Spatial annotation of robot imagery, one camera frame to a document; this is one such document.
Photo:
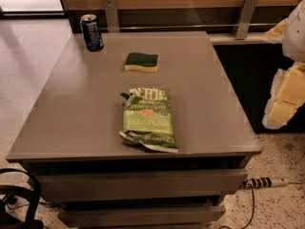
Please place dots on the metal bracket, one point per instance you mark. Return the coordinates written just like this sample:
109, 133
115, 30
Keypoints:
111, 14
242, 24

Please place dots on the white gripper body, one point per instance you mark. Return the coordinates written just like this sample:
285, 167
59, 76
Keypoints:
294, 32

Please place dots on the grey drawer cabinet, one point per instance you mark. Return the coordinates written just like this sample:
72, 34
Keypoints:
71, 143

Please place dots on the left metal bracket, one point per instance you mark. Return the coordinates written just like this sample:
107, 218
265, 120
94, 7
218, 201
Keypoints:
111, 14

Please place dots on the white power strip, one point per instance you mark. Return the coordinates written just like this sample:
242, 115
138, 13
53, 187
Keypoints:
263, 182

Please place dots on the right metal bracket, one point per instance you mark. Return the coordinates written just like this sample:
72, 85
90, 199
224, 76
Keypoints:
242, 24

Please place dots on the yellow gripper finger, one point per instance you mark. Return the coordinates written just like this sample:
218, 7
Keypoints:
287, 96
275, 34

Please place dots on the green jalapeno chips bag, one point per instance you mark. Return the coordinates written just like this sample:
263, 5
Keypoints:
147, 119

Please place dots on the green yellow sponge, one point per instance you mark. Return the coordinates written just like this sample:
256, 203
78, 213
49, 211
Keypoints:
142, 62

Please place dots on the blue pepsi can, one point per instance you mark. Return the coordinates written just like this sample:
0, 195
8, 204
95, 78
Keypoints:
91, 33

